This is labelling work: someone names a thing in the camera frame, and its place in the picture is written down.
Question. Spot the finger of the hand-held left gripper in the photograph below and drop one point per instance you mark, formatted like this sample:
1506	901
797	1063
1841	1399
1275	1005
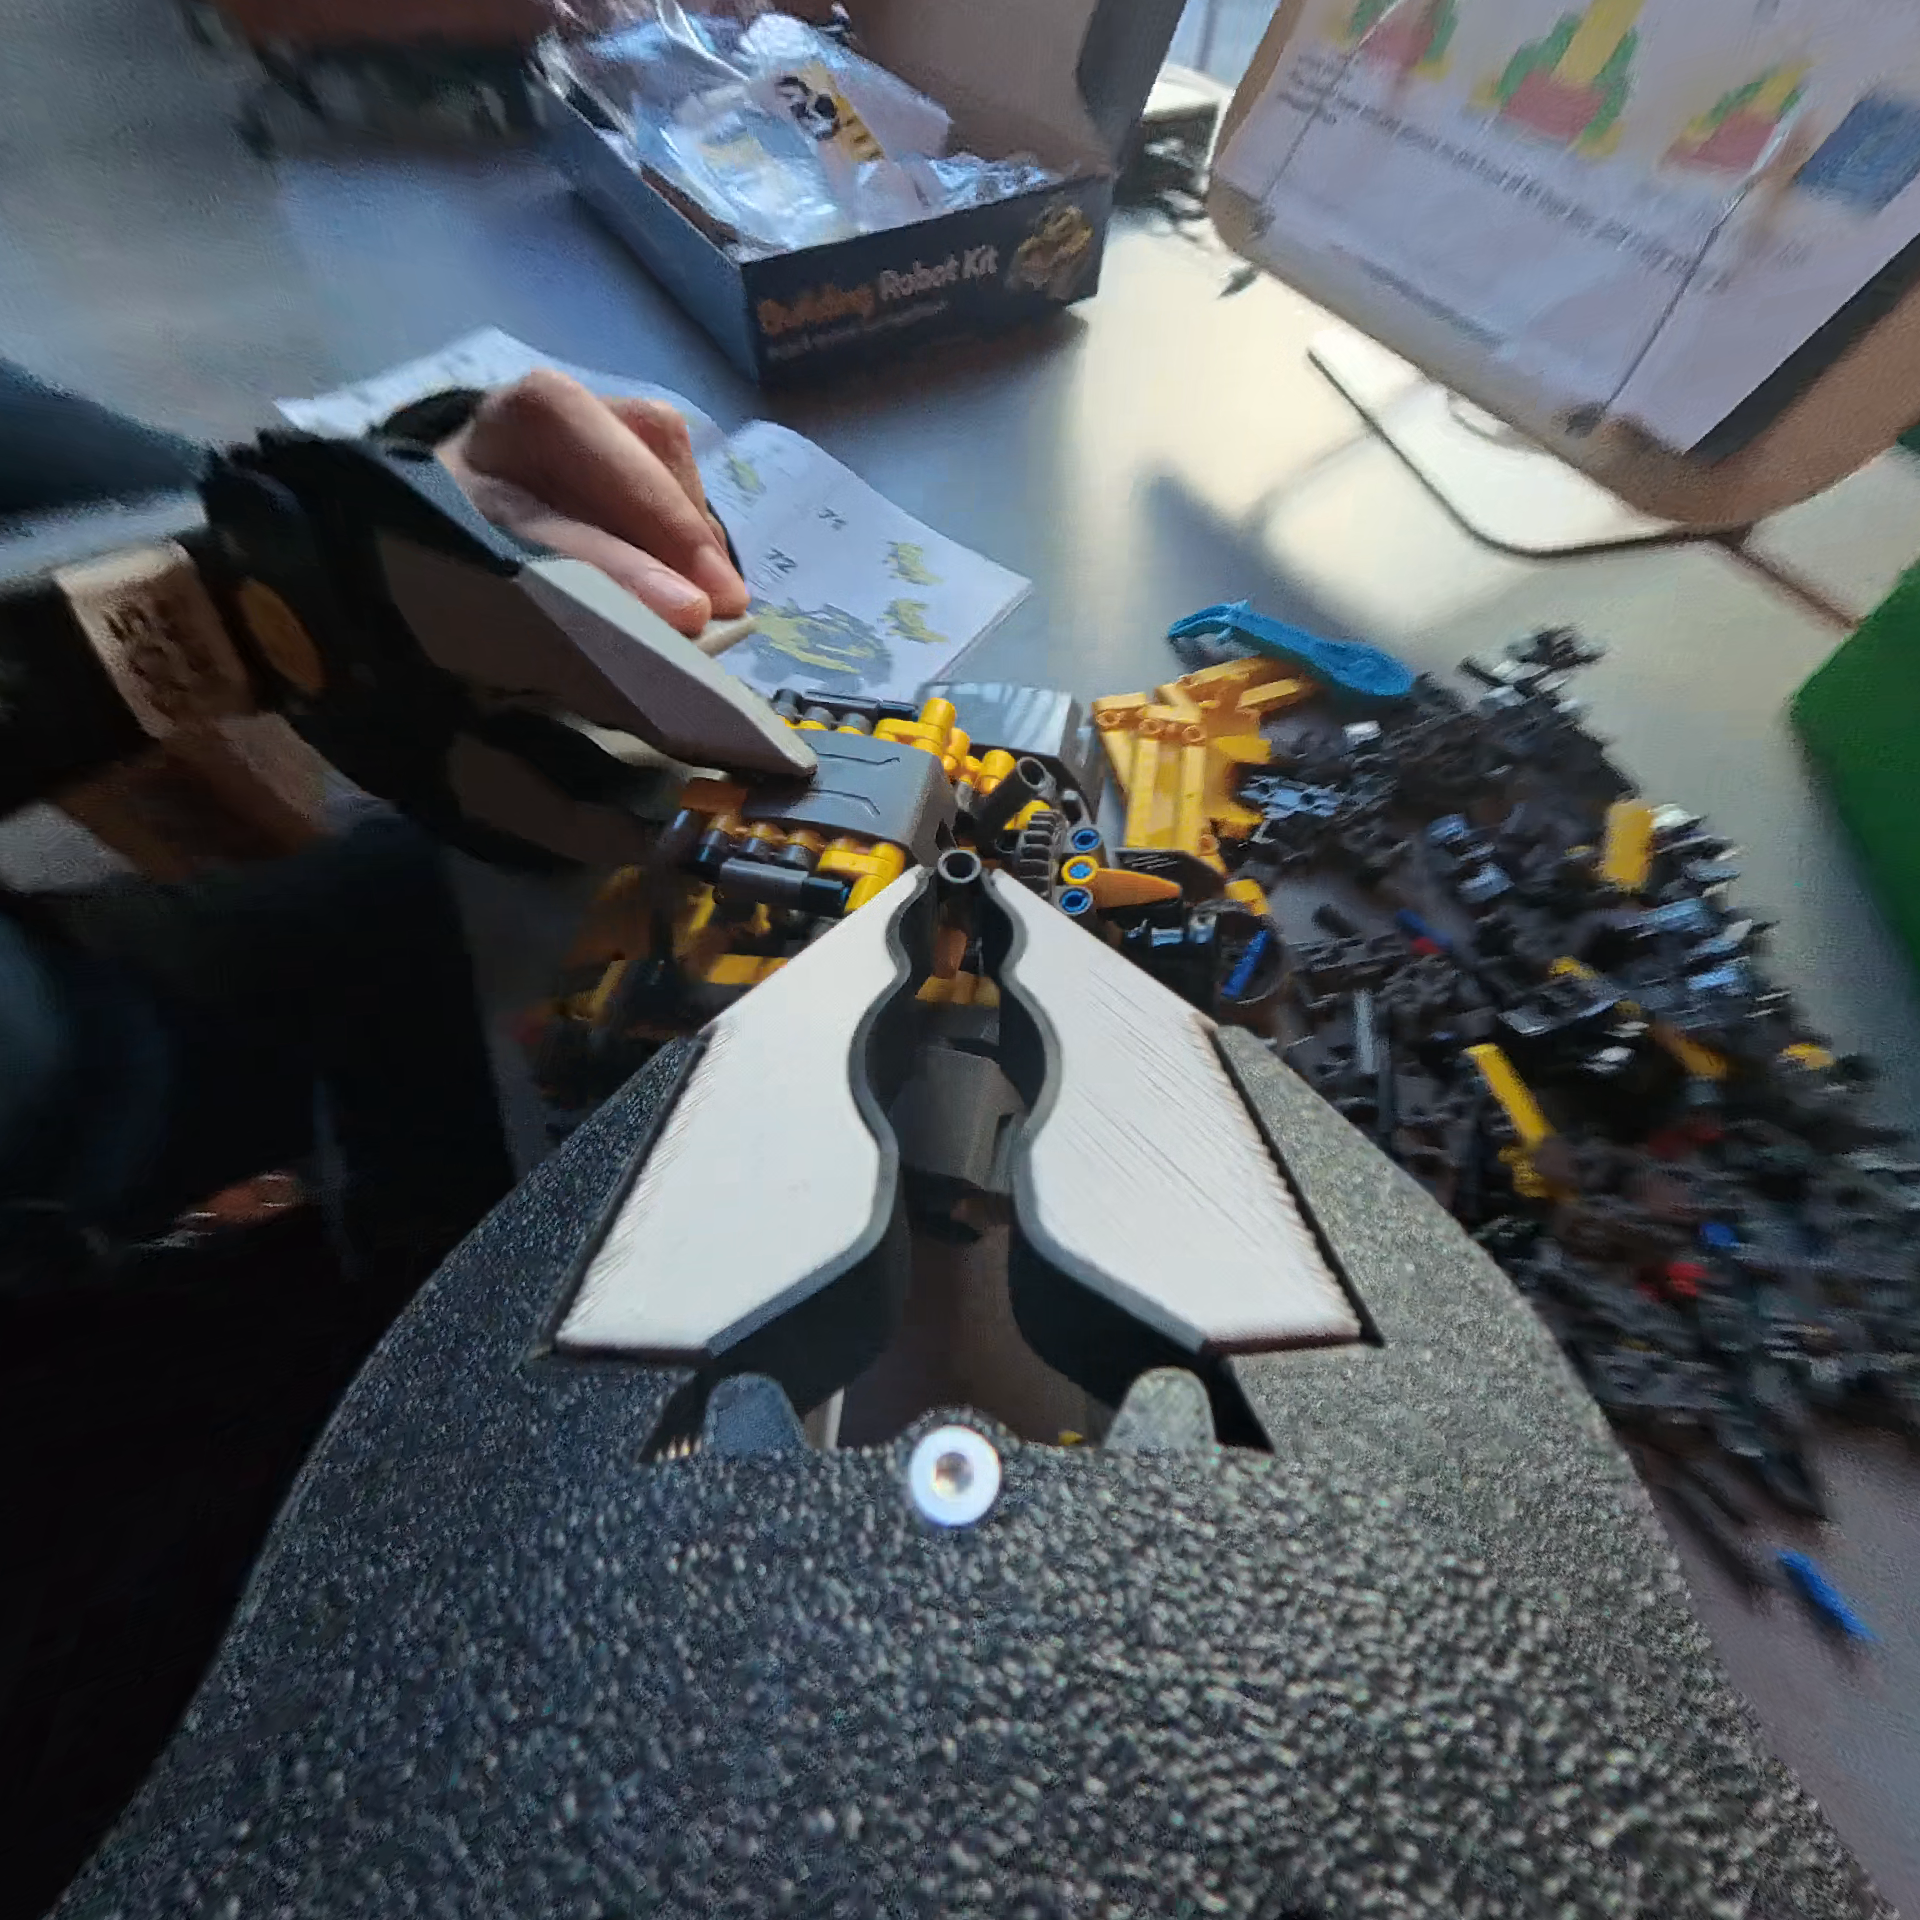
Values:
644	773
602	646

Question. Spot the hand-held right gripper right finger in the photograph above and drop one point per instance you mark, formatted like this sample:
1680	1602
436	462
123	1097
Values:
1184	1171

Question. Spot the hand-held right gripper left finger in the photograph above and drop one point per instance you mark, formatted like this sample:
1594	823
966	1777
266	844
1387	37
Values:
735	1185

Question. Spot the yellow black toy brick vehicle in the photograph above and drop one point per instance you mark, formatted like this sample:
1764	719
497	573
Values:
856	787

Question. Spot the person's left forearm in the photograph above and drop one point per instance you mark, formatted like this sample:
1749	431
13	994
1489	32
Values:
75	434

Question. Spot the person's left hand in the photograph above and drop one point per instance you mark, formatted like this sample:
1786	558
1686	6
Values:
602	465

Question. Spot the paper instruction booklet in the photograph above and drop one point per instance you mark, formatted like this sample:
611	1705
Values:
842	540

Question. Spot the pile of black toy bricks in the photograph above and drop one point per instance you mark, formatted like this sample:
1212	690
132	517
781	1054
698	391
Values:
1574	1050

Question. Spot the toy kit cardboard box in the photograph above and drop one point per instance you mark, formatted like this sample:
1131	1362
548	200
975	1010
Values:
901	302

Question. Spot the teal brick separator tool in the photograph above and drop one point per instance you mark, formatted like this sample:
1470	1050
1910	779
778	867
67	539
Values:
1336	660

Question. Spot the clear plastic bag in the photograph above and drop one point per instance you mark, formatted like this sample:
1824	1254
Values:
752	137

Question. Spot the blue toy pin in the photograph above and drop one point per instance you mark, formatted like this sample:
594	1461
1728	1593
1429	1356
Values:
1824	1593

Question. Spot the green plastic bin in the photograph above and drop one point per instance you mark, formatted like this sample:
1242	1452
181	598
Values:
1867	751

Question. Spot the monitor showing building instructions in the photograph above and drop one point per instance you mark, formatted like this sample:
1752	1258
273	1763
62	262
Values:
1499	179

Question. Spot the yellow toy frame piece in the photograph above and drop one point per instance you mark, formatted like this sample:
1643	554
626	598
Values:
1184	751

